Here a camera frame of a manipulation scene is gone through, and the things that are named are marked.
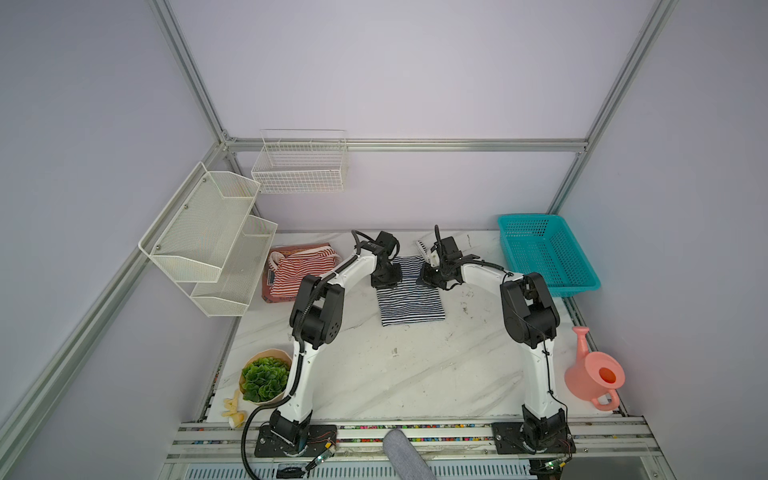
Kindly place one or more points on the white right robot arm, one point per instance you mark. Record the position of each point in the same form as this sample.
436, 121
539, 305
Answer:
531, 321

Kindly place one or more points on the green potted plant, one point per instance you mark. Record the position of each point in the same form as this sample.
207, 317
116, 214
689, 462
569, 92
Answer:
265, 376

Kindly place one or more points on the grey foam microphone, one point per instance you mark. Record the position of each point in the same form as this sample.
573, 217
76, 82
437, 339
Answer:
405, 459

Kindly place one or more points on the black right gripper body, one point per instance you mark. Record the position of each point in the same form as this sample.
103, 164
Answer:
434, 276

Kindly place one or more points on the teal plastic basket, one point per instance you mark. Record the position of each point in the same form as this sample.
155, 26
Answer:
545, 244

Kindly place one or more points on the white mesh wall shelf upper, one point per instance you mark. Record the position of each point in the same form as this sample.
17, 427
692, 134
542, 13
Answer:
192, 239

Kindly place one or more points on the pink watering can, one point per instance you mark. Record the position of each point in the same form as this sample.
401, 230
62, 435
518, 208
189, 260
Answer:
595, 376

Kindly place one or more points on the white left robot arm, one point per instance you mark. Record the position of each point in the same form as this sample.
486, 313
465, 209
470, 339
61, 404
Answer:
315, 321

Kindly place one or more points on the white mesh wall shelf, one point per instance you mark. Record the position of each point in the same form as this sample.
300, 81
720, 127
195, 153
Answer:
192, 239
232, 294

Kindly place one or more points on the folded red graphic tank top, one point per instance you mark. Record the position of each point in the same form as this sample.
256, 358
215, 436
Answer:
267, 288

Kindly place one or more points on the yellow toy on floor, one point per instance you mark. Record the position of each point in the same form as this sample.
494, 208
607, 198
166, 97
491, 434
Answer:
234, 415

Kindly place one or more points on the white mesh wall shelf lower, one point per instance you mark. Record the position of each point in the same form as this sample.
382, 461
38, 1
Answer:
232, 294

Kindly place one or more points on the navy white striped tank top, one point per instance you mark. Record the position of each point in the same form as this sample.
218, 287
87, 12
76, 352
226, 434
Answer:
409, 301

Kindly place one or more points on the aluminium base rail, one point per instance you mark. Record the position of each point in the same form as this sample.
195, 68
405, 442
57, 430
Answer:
612, 447

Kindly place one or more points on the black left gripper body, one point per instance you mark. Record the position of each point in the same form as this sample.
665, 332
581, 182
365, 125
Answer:
388, 277

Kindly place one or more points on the white wire wall basket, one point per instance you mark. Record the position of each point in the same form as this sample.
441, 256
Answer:
298, 161

